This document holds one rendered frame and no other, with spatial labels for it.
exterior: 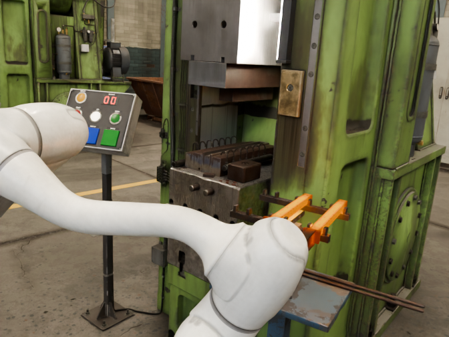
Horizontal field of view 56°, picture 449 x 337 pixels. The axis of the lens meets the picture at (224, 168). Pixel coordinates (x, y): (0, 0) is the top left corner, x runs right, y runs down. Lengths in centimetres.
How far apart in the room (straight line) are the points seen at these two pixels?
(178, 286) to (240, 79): 95
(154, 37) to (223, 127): 918
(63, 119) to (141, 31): 1003
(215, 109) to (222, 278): 147
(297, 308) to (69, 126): 83
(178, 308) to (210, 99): 98
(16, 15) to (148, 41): 517
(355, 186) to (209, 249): 141
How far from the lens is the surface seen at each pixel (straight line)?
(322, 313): 135
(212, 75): 171
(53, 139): 96
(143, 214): 70
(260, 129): 216
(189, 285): 194
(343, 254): 211
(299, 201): 141
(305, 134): 164
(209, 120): 202
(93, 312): 253
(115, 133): 196
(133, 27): 1089
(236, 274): 63
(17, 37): 644
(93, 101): 209
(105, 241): 228
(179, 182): 181
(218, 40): 169
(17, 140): 88
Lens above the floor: 139
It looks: 15 degrees down
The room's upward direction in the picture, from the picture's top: 4 degrees clockwise
